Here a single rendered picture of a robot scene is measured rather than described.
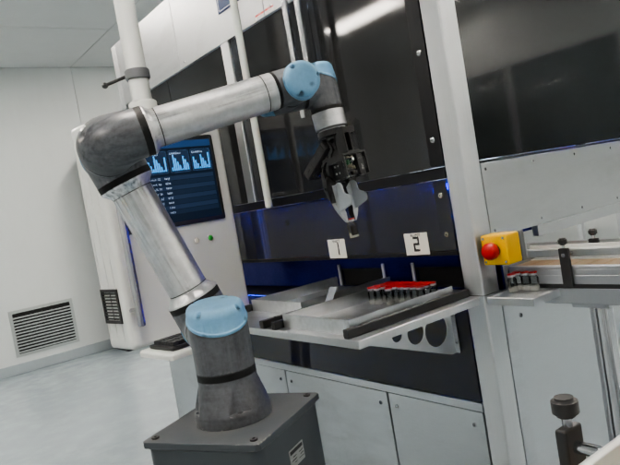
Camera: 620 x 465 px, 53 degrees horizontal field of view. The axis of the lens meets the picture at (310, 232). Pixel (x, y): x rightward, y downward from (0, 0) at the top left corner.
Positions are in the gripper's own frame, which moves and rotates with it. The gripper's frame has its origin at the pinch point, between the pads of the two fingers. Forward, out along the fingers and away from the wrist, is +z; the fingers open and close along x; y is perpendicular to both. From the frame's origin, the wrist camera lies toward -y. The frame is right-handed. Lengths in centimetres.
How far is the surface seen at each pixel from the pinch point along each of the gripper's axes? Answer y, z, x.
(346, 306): -20.1, 23.6, 9.8
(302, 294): -54, 21, 21
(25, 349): -546, 52, 48
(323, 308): -20.4, 21.9, 2.3
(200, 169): -87, -29, 16
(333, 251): -42, 10, 29
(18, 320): -543, 23, 48
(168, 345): -73, 25, -19
